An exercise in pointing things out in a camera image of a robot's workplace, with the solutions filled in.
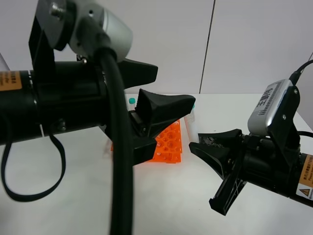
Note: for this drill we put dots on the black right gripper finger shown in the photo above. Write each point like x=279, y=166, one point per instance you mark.
x=219, y=150
x=229, y=190

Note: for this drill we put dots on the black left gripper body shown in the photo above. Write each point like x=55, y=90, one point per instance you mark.
x=71, y=97

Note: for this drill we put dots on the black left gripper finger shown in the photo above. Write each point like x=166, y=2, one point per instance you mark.
x=135, y=73
x=155, y=112

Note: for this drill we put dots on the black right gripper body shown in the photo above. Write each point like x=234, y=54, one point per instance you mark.
x=264, y=162

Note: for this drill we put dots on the green-capped test tube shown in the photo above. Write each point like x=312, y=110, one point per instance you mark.
x=191, y=126

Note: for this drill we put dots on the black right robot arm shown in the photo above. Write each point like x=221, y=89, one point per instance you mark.
x=305, y=186

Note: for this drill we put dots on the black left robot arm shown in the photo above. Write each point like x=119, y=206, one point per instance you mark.
x=19, y=114

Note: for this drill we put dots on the orange test tube rack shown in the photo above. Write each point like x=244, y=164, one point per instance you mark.
x=165, y=148

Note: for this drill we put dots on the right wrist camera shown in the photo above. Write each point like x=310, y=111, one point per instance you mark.
x=274, y=112

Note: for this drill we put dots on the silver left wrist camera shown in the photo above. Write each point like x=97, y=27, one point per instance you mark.
x=85, y=26

